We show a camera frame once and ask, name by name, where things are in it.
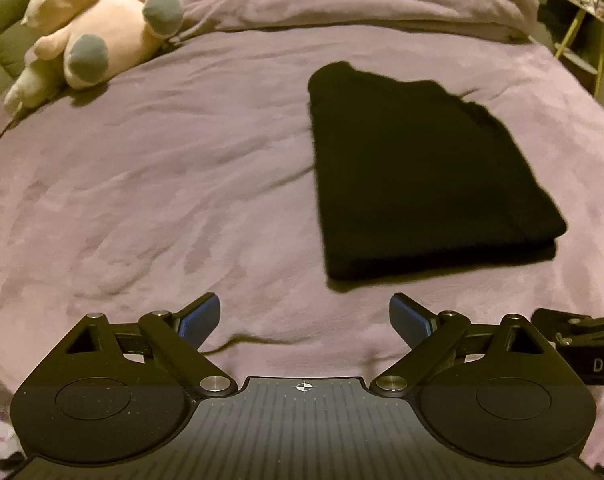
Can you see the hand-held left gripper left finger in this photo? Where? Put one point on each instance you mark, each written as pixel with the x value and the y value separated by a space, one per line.
pixel 200 318

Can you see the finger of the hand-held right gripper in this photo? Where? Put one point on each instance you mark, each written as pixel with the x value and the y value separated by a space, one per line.
pixel 567 321

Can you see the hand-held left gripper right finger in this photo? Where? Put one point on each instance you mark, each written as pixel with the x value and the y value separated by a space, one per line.
pixel 407 318

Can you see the pink plush toy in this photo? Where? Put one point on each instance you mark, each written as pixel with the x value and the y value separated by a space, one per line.
pixel 107 25

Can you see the dark cloth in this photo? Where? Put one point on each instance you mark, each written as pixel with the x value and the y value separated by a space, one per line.
pixel 557 12

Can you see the round side table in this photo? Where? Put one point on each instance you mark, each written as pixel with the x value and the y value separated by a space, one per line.
pixel 589 40

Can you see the black shirt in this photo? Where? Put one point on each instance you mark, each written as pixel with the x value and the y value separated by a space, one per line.
pixel 422 175

